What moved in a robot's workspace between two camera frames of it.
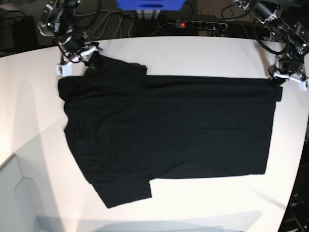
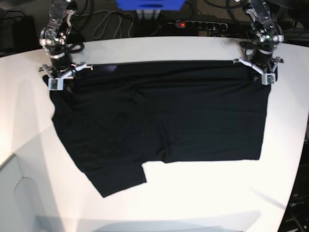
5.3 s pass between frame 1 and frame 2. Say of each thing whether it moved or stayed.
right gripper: moved
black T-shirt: moved
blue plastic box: stayed
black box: stayed
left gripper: moved
